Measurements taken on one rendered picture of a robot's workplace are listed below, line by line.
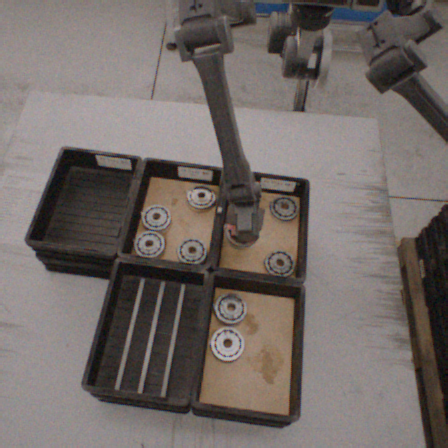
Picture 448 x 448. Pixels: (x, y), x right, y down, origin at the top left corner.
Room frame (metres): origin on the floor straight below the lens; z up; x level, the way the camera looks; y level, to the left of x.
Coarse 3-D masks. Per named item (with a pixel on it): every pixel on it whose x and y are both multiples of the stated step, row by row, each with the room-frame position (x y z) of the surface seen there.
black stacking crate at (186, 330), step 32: (128, 288) 0.51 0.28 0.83; (192, 288) 0.53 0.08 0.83; (128, 320) 0.41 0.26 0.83; (160, 320) 0.42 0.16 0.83; (192, 320) 0.43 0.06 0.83; (96, 352) 0.28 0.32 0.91; (128, 352) 0.31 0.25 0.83; (160, 352) 0.32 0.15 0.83; (96, 384) 0.21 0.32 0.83; (128, 384) 0.22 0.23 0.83; (160, 384) 0.22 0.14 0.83
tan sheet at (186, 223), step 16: (160, 192) 0.89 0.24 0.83; (176, 192) 0.90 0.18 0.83; (144, 208) 0.82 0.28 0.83; (176, 208) 0.83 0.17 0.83; (176, 224) 0.76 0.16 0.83; (192, 224) 0.77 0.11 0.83; (208, 224) 0.78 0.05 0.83; (176, 240) 0.70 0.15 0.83; (208, 240) 0.71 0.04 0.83; (176, 256) 0.64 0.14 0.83
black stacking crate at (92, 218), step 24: (72, 168) 0.96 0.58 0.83; (96, 168) 0.97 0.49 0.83; (120, 168) 0.96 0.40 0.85; (48, 192) 0.79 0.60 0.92; (72, 192) 0.85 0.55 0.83; (96, 192) 0.86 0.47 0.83; (120, 192) 0.87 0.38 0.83; (48, 216) 0.73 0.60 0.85; (72, 216) 0.76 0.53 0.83; (96, 216) 0.77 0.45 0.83; (120, 216) 0.77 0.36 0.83; (48, 240) 0.65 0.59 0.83; (72, 240) 0.66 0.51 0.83; (96, 240) 0.67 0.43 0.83; (96, 264) 0.58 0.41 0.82
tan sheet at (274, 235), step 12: (264, 192) 0.94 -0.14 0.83; (228, 204) 0.87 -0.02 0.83; (264, 204) 0.88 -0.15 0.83; (264, 216) 0.83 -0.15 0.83; (264, 228) 0.78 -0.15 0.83; (276, 228) 0.79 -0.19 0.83; (288, 228) 0.79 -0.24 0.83; (264, 240) 0.73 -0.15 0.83; (276, 240) 0.74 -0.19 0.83; (288, 240) 0.74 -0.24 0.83; (228, 252) 0.67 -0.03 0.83; (240, 252) 0.68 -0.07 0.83; (252, 252) 0.68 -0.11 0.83; (264, 252) 0.69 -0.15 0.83; (288, 252) 0.70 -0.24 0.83; (228, 264) 0.63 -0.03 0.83; (240, 264) 0.63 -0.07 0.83; (252, 264) 0.64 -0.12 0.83
